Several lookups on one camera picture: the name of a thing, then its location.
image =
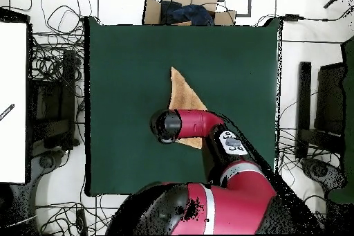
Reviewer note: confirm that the black power adapter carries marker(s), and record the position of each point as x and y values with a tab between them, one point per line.
291	17

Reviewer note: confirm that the black marker pen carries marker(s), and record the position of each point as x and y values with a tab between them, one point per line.
7	112

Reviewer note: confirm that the black furniture frame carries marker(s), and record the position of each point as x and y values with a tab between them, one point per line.
67	81

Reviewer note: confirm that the white board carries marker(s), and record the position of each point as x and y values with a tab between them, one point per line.
12	67

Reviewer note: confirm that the thin black floor frame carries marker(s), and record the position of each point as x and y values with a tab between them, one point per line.
249	0

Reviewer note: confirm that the black upright bar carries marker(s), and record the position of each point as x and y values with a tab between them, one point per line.
304	94

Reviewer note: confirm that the tan terry towel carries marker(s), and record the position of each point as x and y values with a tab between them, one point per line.
184	92

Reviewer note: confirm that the green cloth covered table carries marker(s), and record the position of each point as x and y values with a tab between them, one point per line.
349	108

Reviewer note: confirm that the dark green table cloth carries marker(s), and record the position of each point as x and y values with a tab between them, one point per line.
124	67

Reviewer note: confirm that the dark blue garment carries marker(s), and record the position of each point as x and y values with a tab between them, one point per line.
190	13

